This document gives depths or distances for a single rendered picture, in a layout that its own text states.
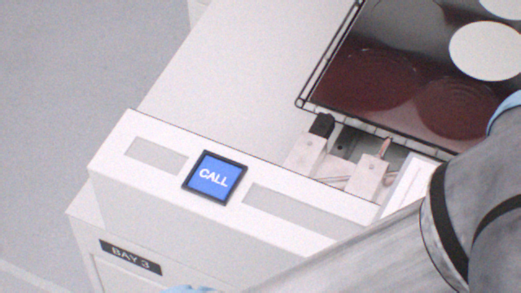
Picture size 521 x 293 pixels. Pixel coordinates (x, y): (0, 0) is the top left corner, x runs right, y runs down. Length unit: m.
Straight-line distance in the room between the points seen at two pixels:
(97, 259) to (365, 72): 0.43
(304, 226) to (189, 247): 0.16
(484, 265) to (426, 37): 0.76
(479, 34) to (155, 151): 0.46
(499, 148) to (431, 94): 0.60
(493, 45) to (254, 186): 0.40
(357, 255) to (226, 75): 0.68
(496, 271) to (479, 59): 0.74
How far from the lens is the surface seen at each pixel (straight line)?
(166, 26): 2.61
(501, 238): 0.64
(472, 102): 1.31
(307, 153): 1.24
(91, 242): 1.36
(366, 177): 1.22
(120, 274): 1.39
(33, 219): 2.32
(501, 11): 1.41
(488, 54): 1.36
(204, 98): 1.40
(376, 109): 1.29
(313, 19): 1.49
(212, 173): 1.16
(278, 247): 1.11
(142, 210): 1.20
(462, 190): 0.72
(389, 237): 0.77
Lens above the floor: 1.92
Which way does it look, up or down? 55 degrees down
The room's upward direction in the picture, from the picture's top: 3 degrees counter-clockwise
